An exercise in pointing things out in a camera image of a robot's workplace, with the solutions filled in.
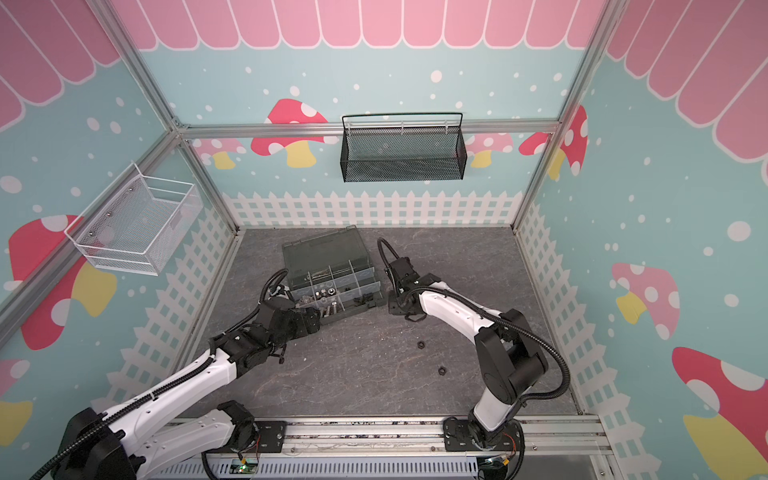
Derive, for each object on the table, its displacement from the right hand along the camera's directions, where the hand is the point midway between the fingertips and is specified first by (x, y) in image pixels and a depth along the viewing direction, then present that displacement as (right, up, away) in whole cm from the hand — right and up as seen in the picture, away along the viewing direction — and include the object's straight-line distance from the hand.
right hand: (397, 304), depth 90 cm
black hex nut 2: (+13, -18, -5) cm, 23 cm away
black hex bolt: (-13, 0, +9) cm, 16 cm away
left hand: (-26, -4, -6) cm, 27 cm away
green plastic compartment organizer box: (-22, +9, +12) cm, 27 cm away
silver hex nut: (-26, +2, +9) cm, 28 cm away
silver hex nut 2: (-22, +3, +10) cm, 24 cm away
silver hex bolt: (-22, -3, +5) cm, 23 cm away
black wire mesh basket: (-5, +51, +9) cm, 52 cm away
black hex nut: (+7, -12, 0) cm, 14 cm away
